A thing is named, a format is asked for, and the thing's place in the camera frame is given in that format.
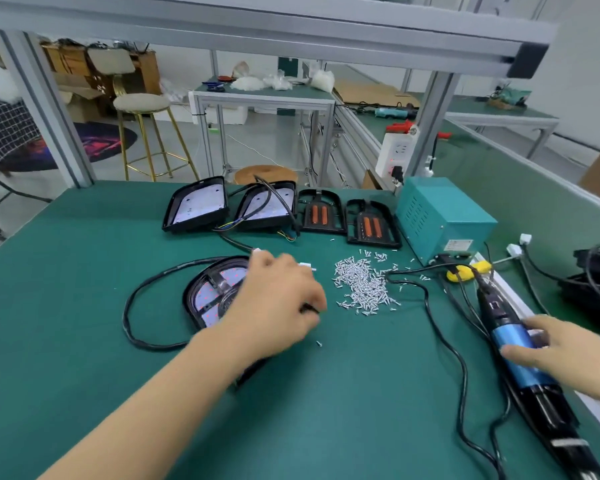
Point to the colourful round rug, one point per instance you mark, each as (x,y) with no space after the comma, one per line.
(85,145)

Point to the person's right hand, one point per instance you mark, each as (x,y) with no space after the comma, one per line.
(580,355)

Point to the yellow plug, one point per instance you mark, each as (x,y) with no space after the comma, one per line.
(467,270)

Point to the person's left forearm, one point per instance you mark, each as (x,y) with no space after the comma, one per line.
(150,425)

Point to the round beige stool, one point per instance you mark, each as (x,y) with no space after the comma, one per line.
(140,103)

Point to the person's left hand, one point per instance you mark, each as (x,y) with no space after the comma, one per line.
(275,305)

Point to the blue black electric screwdriver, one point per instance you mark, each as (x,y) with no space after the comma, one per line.
(520,360)

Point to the red tool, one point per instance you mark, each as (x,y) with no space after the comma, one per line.
(400,127)

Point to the stack of unassembled lamp housings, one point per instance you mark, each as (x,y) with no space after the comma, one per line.
(195,205)

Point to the white crumpled bag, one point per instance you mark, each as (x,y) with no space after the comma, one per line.
(323,81)

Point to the heap of small silver screws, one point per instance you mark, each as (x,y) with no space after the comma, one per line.
(365,285)

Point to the aluminium shelf frame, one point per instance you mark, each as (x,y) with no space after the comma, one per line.
(280,25)

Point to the white power strip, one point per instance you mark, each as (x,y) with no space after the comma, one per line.
(395,155)

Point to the open brown cardboard carton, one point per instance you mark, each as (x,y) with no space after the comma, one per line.
(80,100)

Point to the brown wooden cabinet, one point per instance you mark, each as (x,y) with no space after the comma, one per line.
(130,70)

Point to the green workbench white legs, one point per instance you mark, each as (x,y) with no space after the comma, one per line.
(500,110)

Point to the teal hand tool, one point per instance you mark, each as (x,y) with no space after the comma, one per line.
(390,113)

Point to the teal power supply box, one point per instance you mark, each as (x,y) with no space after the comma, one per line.
(445,217)

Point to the black checked cloth table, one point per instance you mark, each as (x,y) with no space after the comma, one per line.
(5,135)

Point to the round brown wooden stool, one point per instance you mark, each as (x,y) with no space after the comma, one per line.
(265,175)

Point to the black cover orange strips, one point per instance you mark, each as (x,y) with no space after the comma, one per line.
(372,225)
(320,212)

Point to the small green workbench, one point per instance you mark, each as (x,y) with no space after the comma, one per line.
(265,95)

